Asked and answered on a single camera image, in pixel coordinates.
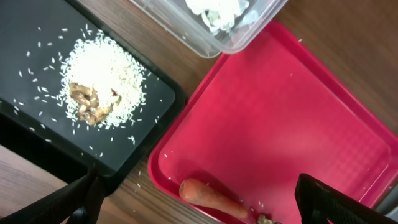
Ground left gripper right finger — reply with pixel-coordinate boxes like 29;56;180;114
295;174;397;224

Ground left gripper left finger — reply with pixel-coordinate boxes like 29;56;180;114
1;169;106;224

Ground brown food scrap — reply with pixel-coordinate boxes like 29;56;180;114
256;214;280;224

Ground orange carrot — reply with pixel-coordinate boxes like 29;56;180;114
179;179;248;218

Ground rice and food scraps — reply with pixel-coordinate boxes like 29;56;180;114
14;23;164;158

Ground white tissue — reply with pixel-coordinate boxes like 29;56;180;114
185;0;259;35

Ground black waste tray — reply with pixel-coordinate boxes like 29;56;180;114
1;1;185;192

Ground red serving tray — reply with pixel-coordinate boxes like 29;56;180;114
148;21;397;223

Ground clear plastic bin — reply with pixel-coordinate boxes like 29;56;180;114
131;0;287;58

